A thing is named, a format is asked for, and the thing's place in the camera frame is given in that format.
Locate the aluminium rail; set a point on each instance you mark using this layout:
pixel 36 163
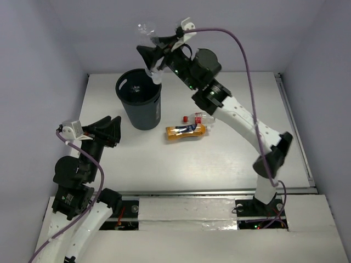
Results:
pixel 281 88
pixel 250 191

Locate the aluminium rail right side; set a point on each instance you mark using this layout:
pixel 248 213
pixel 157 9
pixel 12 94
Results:
pixel 281 88

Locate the orange juice bottle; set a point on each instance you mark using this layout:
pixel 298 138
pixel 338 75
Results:
pixel 186 131

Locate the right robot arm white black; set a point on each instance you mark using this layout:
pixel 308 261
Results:
pixel 199 74

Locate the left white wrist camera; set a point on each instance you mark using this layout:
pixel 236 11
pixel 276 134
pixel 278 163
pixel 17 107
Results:
pixel 72 130

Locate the aluminium rail front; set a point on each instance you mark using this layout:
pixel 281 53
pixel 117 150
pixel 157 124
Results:
pixel 250 191

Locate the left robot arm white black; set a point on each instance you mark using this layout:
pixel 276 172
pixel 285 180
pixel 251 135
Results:
pixel 81 204

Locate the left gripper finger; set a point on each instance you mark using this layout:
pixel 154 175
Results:
pixel 113 130
pixel 99 124

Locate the white foam front board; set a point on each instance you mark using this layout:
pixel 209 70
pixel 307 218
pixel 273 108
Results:
pixel 195 229

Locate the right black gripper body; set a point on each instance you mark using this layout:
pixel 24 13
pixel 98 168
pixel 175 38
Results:
pixel 178 63

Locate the clear crushed bottle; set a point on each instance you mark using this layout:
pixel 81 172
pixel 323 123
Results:
pixel 147 37

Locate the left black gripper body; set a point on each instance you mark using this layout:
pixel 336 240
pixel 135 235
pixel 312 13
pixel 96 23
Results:
pixel 100 135

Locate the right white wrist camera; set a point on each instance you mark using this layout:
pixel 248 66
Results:
pixel 184 33

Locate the dark grey plastic bin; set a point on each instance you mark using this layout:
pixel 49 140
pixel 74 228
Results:
pixel 141 98

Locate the clear bottle red cap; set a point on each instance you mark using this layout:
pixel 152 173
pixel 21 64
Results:
pixel 199 117

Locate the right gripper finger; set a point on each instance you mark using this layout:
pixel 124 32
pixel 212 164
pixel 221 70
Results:
pixel 150 55
pixel 168 42

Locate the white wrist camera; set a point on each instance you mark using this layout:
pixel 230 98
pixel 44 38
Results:
pixel 72 130
pixel 184 33

